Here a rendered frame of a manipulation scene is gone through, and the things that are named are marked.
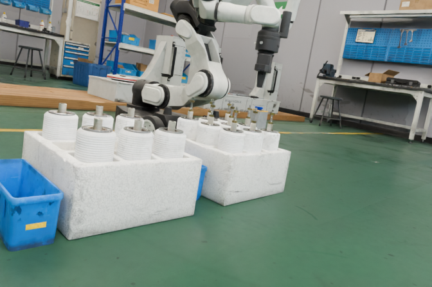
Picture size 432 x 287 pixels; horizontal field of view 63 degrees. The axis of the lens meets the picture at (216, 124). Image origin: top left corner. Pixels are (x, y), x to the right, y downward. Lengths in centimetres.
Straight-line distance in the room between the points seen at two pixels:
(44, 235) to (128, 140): 30
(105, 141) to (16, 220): 25
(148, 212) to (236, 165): 37
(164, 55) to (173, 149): 285
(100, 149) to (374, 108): 584
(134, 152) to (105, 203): 15
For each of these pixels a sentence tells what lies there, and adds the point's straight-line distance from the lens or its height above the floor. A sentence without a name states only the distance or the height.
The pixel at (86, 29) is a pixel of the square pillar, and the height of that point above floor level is 101.
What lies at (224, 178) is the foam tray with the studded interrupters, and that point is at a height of 10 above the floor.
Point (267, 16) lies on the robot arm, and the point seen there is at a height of 68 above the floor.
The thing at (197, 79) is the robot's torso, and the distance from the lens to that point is 180.
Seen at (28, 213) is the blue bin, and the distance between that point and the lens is 87.
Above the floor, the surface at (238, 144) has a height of 21.
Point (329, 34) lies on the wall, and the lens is 702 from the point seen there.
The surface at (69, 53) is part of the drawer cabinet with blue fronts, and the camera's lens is 677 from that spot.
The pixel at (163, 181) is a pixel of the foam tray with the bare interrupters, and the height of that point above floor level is 12.
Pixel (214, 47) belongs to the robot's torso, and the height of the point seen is 59.
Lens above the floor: 42
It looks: 7 degrees down
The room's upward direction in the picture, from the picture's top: 9 degrees clockwise
